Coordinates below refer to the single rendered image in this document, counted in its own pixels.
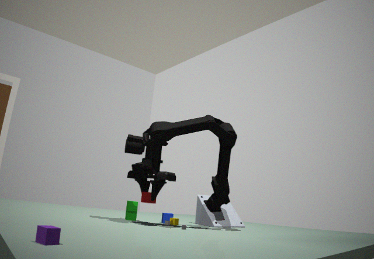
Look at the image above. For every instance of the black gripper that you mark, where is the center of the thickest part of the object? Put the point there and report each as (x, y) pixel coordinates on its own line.
(159, 177)

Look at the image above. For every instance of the purple cube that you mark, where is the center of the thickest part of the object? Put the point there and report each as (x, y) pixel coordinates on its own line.
(48, 235)

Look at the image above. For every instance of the green block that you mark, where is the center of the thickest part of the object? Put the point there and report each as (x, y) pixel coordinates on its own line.
(131, 205)
(131, 215)

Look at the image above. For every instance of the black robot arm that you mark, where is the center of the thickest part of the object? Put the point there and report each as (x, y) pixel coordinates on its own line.
(161, 132)

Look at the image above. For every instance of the small yellow block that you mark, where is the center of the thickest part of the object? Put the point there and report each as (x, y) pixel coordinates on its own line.
(174, 221)

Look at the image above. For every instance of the blue block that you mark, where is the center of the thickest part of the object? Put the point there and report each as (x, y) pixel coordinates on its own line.
(166, 216)

